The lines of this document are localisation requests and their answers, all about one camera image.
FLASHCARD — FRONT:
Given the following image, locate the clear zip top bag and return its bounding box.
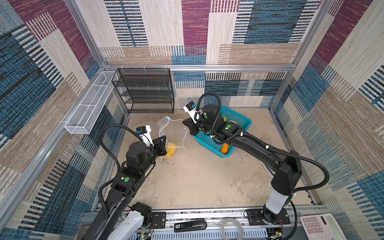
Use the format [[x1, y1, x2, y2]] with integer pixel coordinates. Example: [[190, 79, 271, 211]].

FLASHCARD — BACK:
[[157, 116, 188, 159]]

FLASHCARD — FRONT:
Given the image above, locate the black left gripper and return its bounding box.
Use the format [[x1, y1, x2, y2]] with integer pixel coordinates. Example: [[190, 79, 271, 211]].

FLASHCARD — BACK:
[[140, 135, 167, 176]]

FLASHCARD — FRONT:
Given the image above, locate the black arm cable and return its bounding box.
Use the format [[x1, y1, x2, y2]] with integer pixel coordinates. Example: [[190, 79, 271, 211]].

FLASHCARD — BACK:
[[98, 124, 145, 211], [263, 145, 330, 193]]

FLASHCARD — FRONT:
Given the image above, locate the yellow toy lemon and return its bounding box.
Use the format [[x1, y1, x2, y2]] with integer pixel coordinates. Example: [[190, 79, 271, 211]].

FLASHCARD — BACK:
[[164, 153, 173, 160]]

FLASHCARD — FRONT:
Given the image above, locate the black remote device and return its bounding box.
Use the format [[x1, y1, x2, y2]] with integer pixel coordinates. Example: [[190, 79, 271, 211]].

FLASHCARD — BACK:
[[174, 219, 208, 233]]

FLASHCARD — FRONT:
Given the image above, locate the orange yellow toy mango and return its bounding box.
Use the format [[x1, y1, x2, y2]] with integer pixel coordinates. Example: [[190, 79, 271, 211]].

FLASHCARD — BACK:
[[221, 144, 230, 155]]

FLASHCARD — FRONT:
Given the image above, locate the yellow toy pear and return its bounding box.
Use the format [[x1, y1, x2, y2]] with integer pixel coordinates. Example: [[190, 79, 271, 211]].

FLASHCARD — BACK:
[[166, 143, 177, 155]]

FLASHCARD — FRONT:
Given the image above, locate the white calculator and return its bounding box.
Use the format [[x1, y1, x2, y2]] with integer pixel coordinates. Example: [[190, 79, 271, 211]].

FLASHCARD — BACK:
[[300, 214, 346, 240]]

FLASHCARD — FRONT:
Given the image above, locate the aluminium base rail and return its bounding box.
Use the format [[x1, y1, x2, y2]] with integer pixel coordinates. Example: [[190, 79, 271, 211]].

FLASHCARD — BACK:
[[116, 204, 329, 240]]

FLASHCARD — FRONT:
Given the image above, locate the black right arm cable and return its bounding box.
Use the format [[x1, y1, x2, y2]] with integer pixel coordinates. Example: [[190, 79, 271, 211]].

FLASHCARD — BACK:
[[263, 145, 330, 193]]

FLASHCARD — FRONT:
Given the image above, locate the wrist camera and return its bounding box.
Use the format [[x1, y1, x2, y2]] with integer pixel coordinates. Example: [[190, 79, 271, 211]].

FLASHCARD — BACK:
[[136, 125, 154, 147], [183, 101, 197, 124]]

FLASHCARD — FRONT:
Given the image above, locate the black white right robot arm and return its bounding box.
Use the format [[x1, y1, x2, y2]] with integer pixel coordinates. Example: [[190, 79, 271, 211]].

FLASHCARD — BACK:
[[183, 102, 302, 225]]

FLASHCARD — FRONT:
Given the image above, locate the black wire mesh shelf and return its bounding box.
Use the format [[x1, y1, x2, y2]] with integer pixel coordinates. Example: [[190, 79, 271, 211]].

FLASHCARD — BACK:
[[112, 68, 175, 114]]

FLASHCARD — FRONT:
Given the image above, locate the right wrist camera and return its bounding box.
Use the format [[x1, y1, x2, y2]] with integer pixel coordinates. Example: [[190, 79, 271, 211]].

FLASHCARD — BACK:
[[183, 101, 197, 124]]

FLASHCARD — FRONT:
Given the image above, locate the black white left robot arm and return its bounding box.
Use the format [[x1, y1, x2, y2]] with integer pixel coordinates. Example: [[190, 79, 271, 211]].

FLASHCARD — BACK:
[[82, 117, 188, 240]]

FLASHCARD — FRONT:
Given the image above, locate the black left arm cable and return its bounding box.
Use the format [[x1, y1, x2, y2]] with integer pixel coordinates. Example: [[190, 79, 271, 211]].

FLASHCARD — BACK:
[[98, 124, 145, 211]]

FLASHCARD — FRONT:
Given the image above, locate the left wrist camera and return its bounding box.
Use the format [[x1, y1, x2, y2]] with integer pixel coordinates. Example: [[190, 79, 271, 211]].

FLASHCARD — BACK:
[[136, 125, 154, 147]]

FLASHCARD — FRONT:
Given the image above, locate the white wire mesh tray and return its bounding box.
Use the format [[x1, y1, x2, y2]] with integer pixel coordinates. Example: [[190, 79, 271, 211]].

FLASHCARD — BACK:
[[65, 71, 115, 135]]

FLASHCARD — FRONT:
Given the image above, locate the clear tube coil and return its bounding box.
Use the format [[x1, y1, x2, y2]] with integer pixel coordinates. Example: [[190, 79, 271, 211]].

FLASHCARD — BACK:
[[221, 218, 245, 240]]

